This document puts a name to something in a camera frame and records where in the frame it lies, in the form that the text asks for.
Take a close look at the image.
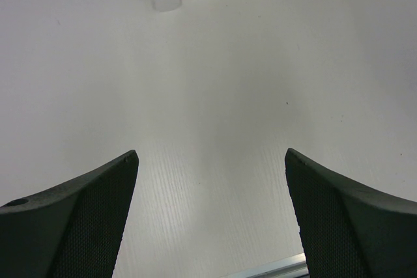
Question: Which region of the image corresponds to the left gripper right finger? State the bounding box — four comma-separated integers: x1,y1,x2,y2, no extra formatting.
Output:
285,148,416,277

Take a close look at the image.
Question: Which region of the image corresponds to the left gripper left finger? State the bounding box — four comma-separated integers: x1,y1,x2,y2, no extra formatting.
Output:
1,150,139,277

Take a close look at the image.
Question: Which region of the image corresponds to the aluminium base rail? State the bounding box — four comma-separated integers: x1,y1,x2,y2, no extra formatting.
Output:
225,253,309,278

